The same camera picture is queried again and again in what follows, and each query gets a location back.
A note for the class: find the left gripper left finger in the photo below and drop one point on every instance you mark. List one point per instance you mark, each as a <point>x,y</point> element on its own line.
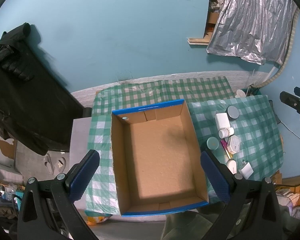
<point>81,174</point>

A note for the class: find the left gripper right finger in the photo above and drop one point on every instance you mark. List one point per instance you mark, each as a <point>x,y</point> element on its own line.
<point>218,175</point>

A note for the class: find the white oval bottle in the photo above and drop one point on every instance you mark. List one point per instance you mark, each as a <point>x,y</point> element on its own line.
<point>232,166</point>

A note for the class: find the white charger cube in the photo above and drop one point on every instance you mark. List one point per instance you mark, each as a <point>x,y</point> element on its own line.
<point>246,169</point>

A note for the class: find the pink cosmetic tube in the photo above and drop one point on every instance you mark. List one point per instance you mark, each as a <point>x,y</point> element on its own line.
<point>224,145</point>

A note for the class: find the teal round tin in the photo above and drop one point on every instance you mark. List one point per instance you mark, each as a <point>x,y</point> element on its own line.
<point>212,143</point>

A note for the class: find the white octagonal box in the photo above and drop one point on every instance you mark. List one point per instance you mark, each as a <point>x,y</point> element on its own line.
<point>233,144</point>

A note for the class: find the white cylindrical bottle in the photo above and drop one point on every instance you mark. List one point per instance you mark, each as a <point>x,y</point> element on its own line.
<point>226,132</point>

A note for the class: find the white rectangular box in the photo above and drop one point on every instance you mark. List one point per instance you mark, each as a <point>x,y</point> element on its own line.
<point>222,121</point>

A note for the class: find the blue-rimmed cardboard box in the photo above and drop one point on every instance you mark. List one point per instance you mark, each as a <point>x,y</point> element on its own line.
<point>156,160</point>

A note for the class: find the grey-lidded round jar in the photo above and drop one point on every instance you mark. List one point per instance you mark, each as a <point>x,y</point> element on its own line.
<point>232,112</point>

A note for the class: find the green checkered tablecloth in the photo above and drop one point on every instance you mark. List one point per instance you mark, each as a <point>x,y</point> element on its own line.
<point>100,195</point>

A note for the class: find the teal checkered plastic sheet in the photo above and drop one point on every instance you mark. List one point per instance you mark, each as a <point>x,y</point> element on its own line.
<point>256,128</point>

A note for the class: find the white cup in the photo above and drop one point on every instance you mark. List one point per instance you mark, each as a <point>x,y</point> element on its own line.
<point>240,94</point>

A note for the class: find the silver foil sheet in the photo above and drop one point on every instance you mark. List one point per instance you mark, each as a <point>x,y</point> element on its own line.
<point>256,31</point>

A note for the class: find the wooden shelf plank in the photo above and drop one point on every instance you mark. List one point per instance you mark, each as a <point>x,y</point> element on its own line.
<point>198,41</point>

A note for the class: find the black garment on wall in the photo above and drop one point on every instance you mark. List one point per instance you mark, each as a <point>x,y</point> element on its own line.
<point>35,108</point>

